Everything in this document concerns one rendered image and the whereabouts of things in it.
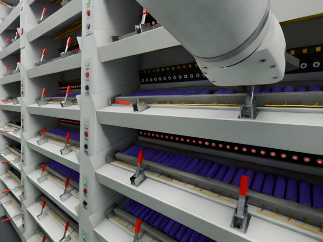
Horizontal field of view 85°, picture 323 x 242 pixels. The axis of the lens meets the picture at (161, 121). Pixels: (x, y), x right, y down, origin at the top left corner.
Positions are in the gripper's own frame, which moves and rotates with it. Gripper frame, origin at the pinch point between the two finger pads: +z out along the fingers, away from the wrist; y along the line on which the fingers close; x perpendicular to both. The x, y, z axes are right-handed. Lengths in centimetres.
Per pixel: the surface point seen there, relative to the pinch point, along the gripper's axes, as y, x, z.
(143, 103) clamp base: -25.7, -5.0, -0.4
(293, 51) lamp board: 5.2, 9.3, 10.1
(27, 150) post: -115, -33, 3
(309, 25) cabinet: 7.6, 16.6, 13.8
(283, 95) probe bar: 4.7, -2.1, 3.2
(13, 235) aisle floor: -151, -101, 15
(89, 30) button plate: -49, 18, -7
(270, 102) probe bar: 2.7, -3.2, 3.8
